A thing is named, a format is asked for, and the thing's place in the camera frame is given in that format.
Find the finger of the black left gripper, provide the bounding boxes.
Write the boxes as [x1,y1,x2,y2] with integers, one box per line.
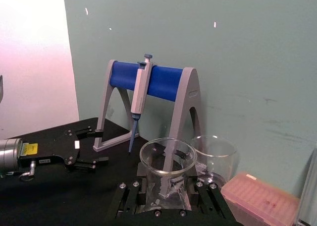
[76,126,104,140]
[67,157,110,173]

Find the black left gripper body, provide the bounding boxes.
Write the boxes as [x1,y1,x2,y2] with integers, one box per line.
[19,128,83,171]

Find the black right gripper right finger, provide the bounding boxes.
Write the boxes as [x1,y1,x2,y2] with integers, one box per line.
[184,172,232,219]

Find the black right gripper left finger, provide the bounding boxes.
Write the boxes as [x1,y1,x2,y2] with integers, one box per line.
[114,164,150,213]

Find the wide clear glass beaker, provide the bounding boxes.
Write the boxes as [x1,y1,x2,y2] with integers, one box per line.
[139,137,198,210]

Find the black table cloth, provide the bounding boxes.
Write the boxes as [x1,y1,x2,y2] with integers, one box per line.
[0,116,248,226]

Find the pink pipette tip box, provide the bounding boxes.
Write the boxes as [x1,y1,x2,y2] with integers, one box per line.
[220,171,302,226]

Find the grey pipette blue tip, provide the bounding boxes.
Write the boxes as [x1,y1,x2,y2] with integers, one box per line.
[128,53,153,155]

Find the grey pipette stand blue roller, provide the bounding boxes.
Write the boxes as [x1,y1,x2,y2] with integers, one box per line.
[93,59,207,197]

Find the thin cable with silver plug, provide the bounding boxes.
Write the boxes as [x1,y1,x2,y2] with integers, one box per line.
[0,160,37,183]

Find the grey metal post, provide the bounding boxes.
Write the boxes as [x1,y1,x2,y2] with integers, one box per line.
[295,146,317,226]

